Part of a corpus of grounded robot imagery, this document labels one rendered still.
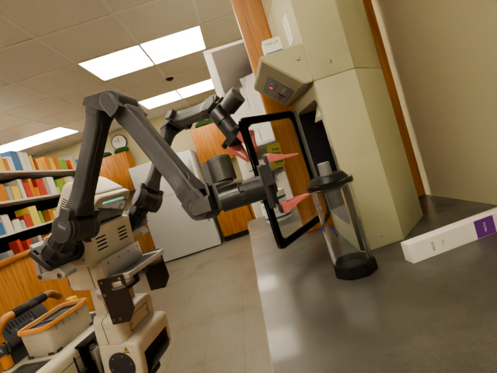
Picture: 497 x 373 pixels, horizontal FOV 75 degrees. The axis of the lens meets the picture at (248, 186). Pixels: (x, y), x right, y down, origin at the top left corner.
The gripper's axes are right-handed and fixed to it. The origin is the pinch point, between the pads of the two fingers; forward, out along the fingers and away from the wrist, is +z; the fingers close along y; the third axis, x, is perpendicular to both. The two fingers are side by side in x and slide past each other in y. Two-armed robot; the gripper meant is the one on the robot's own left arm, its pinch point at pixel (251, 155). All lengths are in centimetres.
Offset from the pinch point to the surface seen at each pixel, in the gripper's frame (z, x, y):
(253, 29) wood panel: -38.6, -21.8, -20.5
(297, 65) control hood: -3.7, 4.5, -32.0
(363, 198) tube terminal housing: 32.5, -0.2, -19.4
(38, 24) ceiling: -198, -27, 92
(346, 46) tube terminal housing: -0.1, -4.5, -41.4
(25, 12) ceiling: -192, -16, 80
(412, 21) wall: -2, -43, -53
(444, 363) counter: 55, 41, -32
